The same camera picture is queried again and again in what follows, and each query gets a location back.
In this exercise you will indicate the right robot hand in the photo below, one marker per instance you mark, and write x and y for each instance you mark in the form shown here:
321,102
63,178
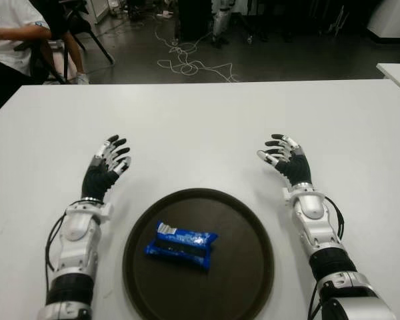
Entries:
298,168

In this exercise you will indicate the blue Oreo cookie pack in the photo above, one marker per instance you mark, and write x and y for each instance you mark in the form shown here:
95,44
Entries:
183,243

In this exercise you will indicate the white cupboard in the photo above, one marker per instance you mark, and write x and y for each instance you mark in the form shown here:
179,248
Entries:
98,10

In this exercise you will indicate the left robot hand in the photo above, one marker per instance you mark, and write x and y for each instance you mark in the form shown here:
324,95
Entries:
98,180

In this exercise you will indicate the white power strip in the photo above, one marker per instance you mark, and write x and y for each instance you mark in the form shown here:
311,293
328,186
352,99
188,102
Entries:
166,14

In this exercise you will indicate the silver humanoid robot legs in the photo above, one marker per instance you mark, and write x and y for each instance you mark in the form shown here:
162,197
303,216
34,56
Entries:
220,20

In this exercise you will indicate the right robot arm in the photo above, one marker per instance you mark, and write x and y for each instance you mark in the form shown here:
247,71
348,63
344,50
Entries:
311,210

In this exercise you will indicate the bare-legged person with white shoes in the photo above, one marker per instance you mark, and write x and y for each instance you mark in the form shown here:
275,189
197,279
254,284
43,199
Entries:
76,53

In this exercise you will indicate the seated person in white shirt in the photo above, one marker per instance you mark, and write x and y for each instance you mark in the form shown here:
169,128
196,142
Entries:
6,26

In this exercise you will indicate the grey folded metal frame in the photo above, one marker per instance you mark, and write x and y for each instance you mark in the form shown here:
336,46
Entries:
338,23

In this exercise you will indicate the round dark brown tray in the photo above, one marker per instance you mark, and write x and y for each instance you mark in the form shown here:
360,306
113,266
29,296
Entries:
240,266

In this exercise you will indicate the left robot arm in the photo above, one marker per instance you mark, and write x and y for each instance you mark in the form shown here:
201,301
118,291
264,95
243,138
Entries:
80,230

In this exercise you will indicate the white pedestal with black base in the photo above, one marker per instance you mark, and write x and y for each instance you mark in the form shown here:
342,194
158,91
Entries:
393,16

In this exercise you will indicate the black cabinet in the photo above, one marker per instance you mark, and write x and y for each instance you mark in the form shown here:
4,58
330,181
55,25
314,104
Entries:
193,20

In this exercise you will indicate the black chair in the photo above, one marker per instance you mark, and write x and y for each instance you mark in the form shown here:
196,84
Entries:
71,23

